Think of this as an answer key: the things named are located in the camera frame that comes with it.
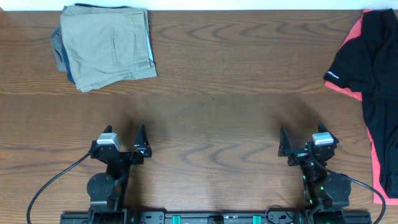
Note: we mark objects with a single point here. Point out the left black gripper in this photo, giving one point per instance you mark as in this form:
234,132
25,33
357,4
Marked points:
143,148

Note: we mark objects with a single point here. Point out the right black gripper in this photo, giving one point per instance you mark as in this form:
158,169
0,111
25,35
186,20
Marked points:
285,150

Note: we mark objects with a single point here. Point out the black polo shirt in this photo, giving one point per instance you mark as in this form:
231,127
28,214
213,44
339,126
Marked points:
373,77

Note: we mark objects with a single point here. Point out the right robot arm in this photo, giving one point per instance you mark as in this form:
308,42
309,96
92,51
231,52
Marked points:
325,191

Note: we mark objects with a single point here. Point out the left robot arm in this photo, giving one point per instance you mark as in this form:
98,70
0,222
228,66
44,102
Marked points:
107,189

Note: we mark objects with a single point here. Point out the folded navy garment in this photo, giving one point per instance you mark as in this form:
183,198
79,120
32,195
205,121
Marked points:
67,65

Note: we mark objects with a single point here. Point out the folded khaki shorts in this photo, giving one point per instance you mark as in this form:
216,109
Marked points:
106,44

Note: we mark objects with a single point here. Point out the red printed t-shirt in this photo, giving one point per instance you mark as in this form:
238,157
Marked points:
349,39

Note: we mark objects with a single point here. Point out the folded grey garment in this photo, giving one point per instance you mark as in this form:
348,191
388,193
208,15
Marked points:
57,45

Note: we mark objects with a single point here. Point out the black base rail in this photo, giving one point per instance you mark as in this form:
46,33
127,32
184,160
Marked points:
273,216

